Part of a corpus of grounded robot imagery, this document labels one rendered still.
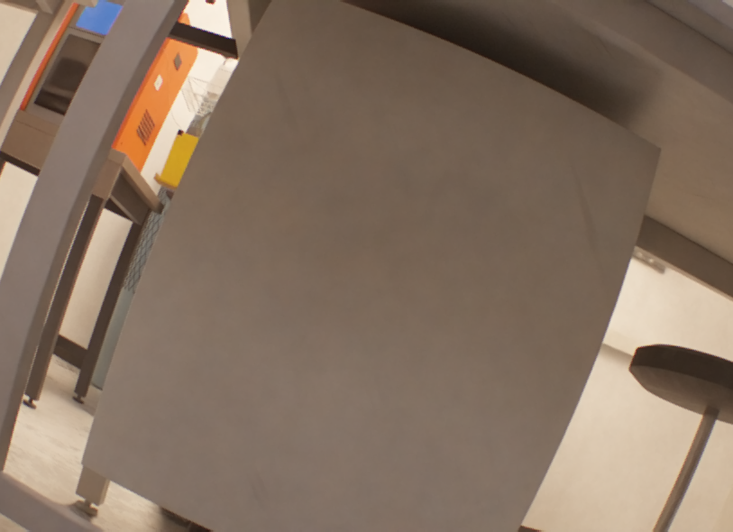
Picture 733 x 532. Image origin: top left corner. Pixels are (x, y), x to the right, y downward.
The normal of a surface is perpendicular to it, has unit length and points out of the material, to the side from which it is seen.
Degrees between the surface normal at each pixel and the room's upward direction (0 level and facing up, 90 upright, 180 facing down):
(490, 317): 90
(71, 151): 90
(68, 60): 90
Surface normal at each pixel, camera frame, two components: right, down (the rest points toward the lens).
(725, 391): -0.49, 0.70
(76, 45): 0.06, -0.11
